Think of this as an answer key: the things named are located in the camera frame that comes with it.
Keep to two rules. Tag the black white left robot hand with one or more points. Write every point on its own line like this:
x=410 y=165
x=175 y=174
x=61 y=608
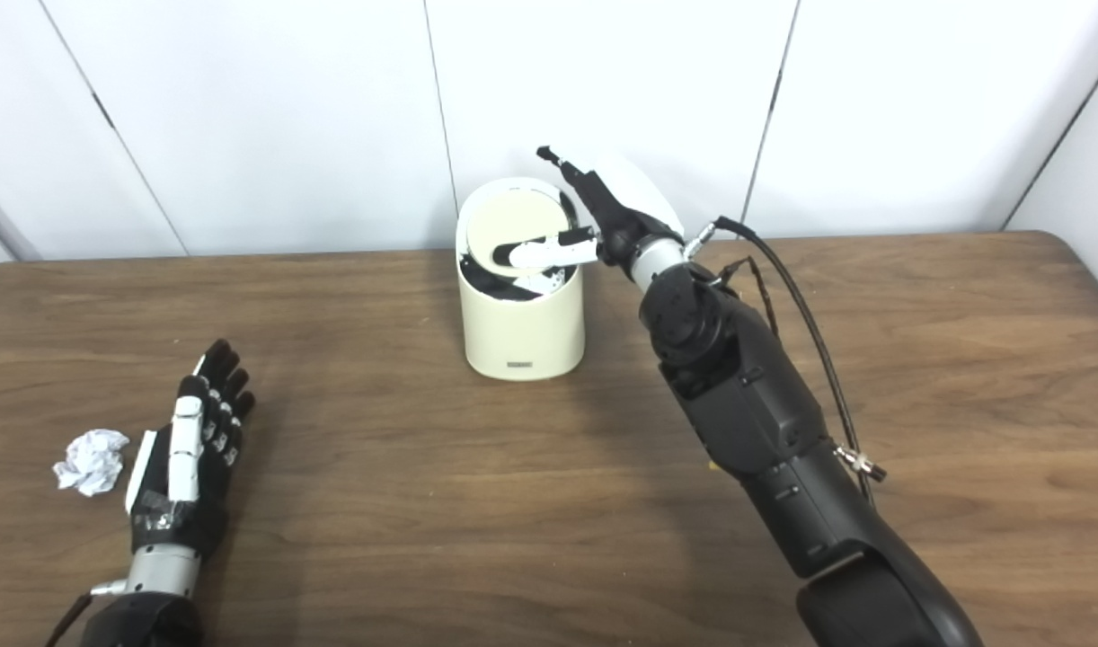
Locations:
x=176 y=521

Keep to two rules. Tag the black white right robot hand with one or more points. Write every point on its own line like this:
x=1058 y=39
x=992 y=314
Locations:
x=625 y=229

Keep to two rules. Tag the white paper ball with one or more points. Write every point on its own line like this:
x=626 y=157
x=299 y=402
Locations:
x=91 y=463

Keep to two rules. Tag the cream round bin lid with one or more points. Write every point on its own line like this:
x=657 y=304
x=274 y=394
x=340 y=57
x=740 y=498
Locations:
x=513 y=220

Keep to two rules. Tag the cream-colored bin body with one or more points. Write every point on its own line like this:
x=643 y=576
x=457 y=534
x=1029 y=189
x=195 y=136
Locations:
x=522 y=328

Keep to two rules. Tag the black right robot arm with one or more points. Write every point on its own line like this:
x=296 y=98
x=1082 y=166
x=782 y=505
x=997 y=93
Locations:
x=756 y=413

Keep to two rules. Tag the gray wall corner strip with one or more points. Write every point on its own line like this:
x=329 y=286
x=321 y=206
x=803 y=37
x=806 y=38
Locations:
x=5 y=225

